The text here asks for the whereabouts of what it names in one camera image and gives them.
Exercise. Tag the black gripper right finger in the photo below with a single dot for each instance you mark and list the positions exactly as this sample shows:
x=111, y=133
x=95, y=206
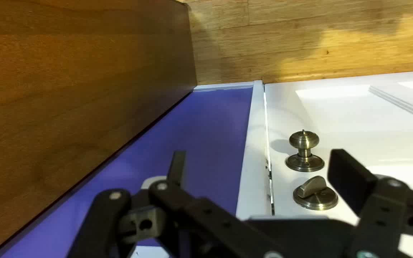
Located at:
x=388, y=216

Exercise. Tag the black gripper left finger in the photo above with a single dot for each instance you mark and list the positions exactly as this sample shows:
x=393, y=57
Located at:
x=121, y=224

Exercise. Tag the brown wooden shelf cabinet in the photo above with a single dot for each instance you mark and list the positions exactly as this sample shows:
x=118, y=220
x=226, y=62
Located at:
x=72, y=95

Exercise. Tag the white panelled door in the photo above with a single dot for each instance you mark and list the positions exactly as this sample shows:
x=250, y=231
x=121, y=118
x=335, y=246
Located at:
x=359, y=124

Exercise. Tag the brass round door knob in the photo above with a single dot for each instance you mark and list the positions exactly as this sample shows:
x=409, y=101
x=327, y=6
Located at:
x=304, y=151

